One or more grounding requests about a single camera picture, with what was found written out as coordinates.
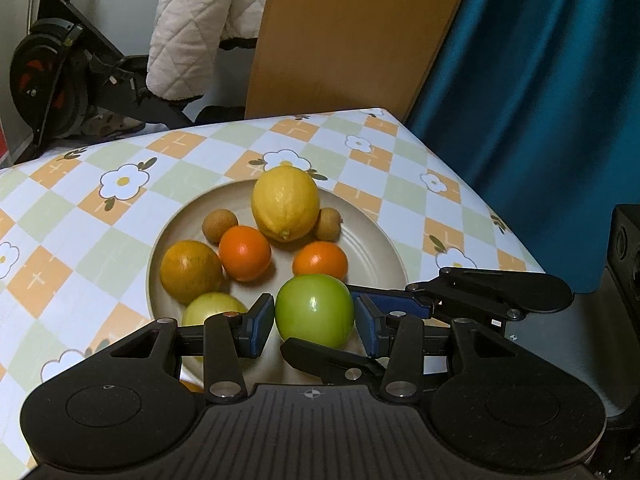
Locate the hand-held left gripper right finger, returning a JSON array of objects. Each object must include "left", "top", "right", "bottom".
[{"left": 352, "top": 294, "right": 526, "bottom": 405}]

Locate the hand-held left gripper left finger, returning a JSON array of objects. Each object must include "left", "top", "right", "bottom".
[{"left": 107, "top": 294, "right": 277, "bottom": 405}]

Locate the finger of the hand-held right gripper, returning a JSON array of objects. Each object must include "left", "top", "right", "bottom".
[
  {"left": 345, "top": 266, "right": 574, "bottom": 322},
  {"left": 280, "top": 337, "right": 386, "bottom": 386}
]

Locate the bright green tomato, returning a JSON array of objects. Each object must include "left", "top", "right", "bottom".
[{"left": 274, "top": 274, "right": 356, "bottom": 350}]

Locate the beige round plate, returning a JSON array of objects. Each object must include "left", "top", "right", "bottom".
[{"left": 145, "top": 178, "right": 410, "bottom": 386}]

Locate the small bright orange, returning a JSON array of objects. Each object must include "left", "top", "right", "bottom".
[
  {"left": 218, "top": 226, "right": 273, "bottom": 282},
  {"left": 292, "top": 241, "right": 349, "bottom": 281}
]

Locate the small brown kiwi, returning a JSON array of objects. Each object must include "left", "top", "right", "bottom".
[
  {"left": 202, "top": 210, "right": 239, "bottom": 242},
  {"left": 313, "top": 207, "right": 343, "bottom": 241}
]

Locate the yellow lemon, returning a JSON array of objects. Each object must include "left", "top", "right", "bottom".
[{"left": 251, "top": 162, "right": 321, "bottom": 243}]

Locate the blue curtain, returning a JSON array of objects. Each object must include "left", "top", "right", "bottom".
[{"left": 402, "top": 0, "right": 640, "bottom": 296}]

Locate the checked floral tablecloth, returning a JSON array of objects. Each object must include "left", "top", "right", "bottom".
[{"left": 0, "top": 107, "right": 546, "bottom": 471}]

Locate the spotted slipper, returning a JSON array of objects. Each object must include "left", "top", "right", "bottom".
[{"left": 80, "top": 111, "right": 147, "bottom": 137}]

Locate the wooden board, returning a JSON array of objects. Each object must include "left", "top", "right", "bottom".
[{"left": 244, "top": 0, "right": 478, "bottom": 121}]

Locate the white quilted blanket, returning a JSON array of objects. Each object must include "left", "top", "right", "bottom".
[{"left": 146, "top": 0, "right": 277, "bottom": 106}]

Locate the black exercise bike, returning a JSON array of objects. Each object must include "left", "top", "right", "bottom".
[{"left": 9, "top": 0, "right": 201, "bottom": 153}]

